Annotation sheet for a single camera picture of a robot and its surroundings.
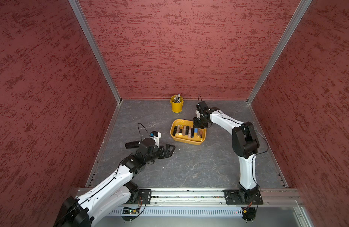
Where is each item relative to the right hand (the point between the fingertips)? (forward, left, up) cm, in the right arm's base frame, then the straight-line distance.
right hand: (195, 127), depth 98 cm
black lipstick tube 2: (-1, +6, -3) cm, 7 cm away
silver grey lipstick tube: (0, +12, -2) cm, 13 cm away
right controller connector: (-50, -23, -6) cm, 55 cm away
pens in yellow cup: (+17, +13, +13) cm, 25 cm away
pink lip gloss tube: (-2, +4, -2) cm, 5 cm away
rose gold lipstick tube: (-4, -4, -3) cm, 6 cm away
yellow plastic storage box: (-10, +1, -1) cm, 10 cm away
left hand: (-21, +18, +8) cm, 28 cm away
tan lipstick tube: (-1, +8, -3) cm, 9 cm away
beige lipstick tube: (-4, -2, -2) cm, 5 cm away
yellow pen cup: (+19, +13, +1) cm, 23 cm away
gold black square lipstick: (+1, +10, -2) cm, 11 cm away
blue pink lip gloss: (-3, 0, +2) cm, 4 cm away
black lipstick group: (-3, +3, -2) cm, 4 cm away
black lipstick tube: (-1, +15, -3) cm, 16 cm away
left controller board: (-47, +40, -5) cm, 62 cm away
